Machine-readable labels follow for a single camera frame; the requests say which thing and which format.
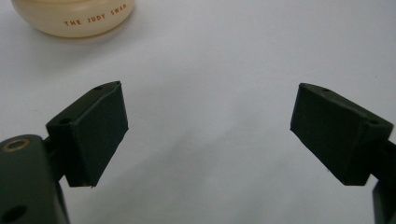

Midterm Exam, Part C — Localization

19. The cream round jar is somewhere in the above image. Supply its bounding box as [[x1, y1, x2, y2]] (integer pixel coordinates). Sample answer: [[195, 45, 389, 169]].
[[10, 0, 136, 39]]

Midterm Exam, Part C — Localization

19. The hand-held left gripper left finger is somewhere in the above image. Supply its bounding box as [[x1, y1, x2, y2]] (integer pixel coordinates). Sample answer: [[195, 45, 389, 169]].
[[43, 80, 130, 189]]

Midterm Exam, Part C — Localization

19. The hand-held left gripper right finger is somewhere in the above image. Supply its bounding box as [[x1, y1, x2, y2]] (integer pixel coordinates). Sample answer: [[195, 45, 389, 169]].
[[290, 82, 396, 187]]

